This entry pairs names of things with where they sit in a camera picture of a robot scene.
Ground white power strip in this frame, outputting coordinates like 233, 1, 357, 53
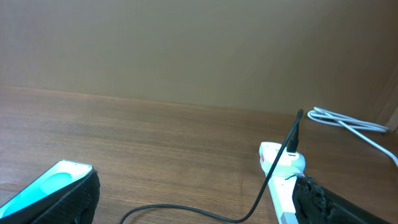
266, 173, 303, 224

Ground white cables at corner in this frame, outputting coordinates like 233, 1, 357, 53
307, 106, 390, 134

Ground white power strip cord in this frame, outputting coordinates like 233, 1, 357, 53
337, 119, 398, 167

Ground black USB charging cable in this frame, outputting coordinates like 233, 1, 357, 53
119, 108, 305, 224

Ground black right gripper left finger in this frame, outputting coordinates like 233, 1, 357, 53
1, 170, 100, 224

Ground white USB wall charger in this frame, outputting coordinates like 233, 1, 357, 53
259, 142, 306, 177

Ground Galaxy S25 smartphone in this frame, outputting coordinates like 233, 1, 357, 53
1, 160, 94, 218

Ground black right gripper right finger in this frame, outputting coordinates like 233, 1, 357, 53
292, 176, 389, 224

